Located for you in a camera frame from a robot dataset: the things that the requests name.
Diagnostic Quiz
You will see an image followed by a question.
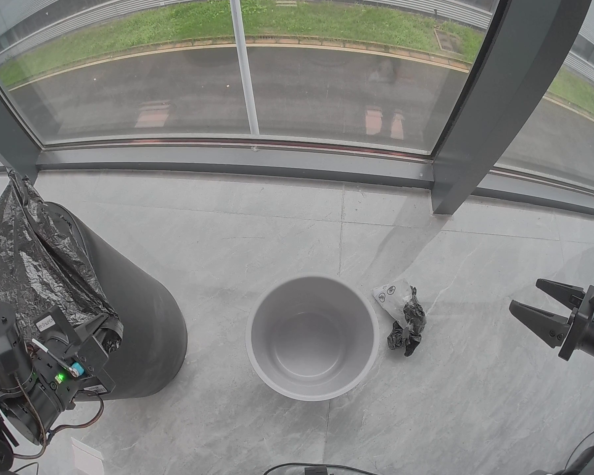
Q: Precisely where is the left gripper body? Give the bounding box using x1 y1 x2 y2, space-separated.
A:
26 332 118 425

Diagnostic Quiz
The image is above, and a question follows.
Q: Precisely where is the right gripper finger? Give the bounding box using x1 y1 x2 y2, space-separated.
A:
536 278 588 311
509 299 576 349

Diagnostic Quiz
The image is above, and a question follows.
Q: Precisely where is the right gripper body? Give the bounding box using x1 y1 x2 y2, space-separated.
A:
557 284 594 368

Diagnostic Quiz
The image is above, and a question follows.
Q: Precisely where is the black plastic bag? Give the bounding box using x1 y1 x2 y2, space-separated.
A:
0 168 125 356

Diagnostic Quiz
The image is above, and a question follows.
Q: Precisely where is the crumpled black plastic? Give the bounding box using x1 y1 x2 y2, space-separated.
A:
386 286 428 358

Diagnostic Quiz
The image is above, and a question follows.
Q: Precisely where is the grey trash bin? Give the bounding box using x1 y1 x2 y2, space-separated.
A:
245 274 380 402

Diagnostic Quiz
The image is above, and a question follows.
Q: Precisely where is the dark grey round chair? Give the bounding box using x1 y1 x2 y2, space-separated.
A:
27 201 188 401

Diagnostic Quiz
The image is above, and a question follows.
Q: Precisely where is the clear printed wrapper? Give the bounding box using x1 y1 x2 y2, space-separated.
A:
372 278 417 323

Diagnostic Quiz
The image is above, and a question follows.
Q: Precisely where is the window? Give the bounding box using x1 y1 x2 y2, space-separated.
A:
0 0 594 222

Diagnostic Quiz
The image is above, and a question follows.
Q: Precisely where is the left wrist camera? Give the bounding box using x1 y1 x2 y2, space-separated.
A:
32 306 82 361

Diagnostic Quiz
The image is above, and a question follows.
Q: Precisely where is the black cable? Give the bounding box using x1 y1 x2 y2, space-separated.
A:
263 463 378 475

